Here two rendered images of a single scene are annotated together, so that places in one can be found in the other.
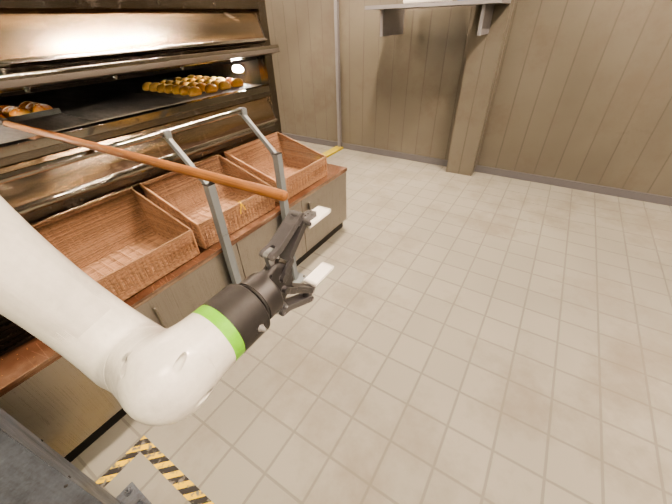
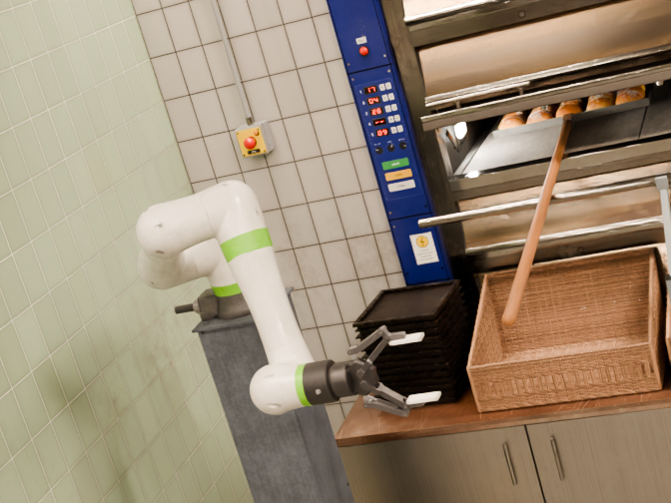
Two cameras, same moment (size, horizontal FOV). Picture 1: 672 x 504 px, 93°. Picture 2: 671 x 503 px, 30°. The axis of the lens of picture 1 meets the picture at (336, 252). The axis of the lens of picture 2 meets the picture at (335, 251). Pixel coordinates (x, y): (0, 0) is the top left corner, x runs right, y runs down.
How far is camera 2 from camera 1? 2.40 m
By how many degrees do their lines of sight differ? 71
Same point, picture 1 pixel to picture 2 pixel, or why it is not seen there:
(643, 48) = not seen: outside the picture
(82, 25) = (641, 13)
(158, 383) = (256, 380)
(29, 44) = (567, 50)
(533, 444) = not seen: outside the picture
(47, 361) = (418, 431)
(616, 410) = not seen: outside the picture
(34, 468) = (309, 479)
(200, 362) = (276, 384)
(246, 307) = (315, 372)
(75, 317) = (272, 340)
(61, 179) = (561, 217)
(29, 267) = (265, 307)
